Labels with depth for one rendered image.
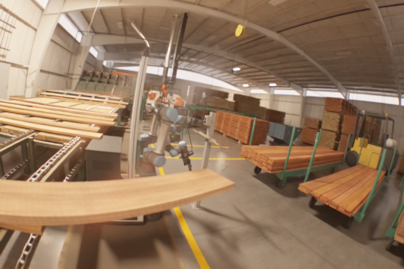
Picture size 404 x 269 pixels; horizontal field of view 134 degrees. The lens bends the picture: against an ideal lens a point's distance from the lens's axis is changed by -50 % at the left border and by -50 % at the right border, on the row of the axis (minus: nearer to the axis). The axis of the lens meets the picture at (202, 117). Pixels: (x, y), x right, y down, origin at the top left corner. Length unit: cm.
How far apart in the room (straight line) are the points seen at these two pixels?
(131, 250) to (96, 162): 89
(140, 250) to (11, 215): 127
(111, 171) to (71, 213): 103
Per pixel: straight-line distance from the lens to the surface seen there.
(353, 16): 1143
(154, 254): 176
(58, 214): 76
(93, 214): 75
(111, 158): 166
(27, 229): 81
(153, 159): 151
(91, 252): 179
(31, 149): 214
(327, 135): 1081
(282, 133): 845
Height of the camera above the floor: 140
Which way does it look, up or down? 5 degrees down
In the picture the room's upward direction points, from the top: 9 degrees clockwise
